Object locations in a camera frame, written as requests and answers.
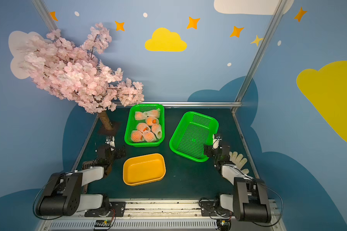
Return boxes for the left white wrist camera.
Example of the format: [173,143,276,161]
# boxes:
[105,136,115,149]

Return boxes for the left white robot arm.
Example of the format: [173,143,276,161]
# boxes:
[32,144,126,220]

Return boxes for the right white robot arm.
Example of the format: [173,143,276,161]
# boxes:
[204,143,272,224]

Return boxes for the pink artificial blossom tree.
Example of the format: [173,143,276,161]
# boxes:
[20,23,144,135]

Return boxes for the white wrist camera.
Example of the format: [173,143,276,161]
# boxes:
[212,133,222,150]
[105,136,115,149]

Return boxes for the right green plastic basket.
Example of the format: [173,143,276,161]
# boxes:
[169,112,219,163]

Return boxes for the white cotton work glove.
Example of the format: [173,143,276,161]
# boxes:
[229,152,249,174]

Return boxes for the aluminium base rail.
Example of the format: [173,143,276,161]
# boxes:
[37,199,286,231]

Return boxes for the left green plastic basket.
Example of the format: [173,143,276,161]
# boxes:
[124,104,165,147]

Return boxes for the yellow plastic tray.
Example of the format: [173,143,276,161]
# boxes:
[123,153,166,186]

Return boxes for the green plastic basket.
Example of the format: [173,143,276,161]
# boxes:
[124,104,165,147]
[169,112,219,163]

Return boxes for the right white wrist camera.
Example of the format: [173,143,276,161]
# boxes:
[212,133,222,150]

